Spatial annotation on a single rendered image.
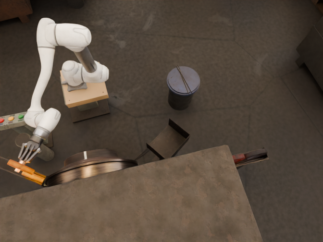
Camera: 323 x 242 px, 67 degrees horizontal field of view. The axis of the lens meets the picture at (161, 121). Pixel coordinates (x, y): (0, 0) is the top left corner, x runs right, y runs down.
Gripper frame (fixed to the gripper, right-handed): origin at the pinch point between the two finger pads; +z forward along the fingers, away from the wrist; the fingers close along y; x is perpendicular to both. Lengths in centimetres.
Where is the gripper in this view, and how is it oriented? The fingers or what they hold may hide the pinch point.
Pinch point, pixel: (19, 166)
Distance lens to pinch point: 172.8
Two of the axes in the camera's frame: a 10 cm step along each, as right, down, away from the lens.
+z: -3.5, 8.4, -4.1
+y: -9.3, -3.4, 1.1
